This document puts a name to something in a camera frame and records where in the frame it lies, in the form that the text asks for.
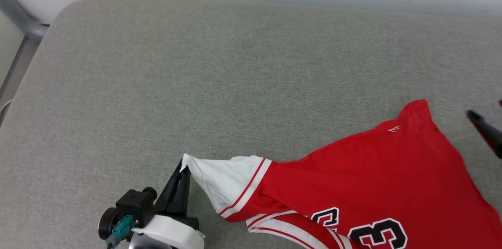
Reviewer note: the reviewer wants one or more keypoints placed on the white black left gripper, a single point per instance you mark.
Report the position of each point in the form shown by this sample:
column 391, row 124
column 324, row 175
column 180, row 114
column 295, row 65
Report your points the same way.
column 172, row 231

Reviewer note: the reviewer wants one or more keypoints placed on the red basketball jersey number 23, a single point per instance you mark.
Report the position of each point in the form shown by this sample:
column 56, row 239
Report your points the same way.
column 372, row 170

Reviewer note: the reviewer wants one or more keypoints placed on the teal left camera connector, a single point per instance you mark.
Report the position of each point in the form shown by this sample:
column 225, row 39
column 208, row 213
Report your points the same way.
column 123, row 226

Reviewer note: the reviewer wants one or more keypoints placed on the grey metal frame bar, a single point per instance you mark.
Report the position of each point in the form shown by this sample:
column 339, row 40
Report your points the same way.
column 23, row 21

